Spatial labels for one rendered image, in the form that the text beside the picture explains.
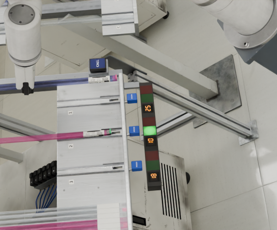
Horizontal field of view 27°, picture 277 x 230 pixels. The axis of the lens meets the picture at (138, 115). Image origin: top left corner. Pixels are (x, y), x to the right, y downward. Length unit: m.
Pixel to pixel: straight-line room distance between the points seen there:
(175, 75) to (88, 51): 0.83
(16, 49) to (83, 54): 1.59
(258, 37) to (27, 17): 0.56
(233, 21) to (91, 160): 0.56
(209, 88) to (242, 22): 1.00
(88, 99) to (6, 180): 0.70
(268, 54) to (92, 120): 0.55
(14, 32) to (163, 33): 1.54
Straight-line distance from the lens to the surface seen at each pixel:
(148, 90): 1.73
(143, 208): 2.08
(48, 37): 2.88
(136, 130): 1.65
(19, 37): 1.38
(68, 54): 3.00
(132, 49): 2.09
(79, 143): 1.66
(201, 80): 2.36
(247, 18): 1.41
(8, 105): 3.79
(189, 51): 2.65
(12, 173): 2.28
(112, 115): 1.69
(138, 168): 1.60
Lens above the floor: 1.77
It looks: 40 degrees down
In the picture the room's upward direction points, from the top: 67 degrees counter-clockwise
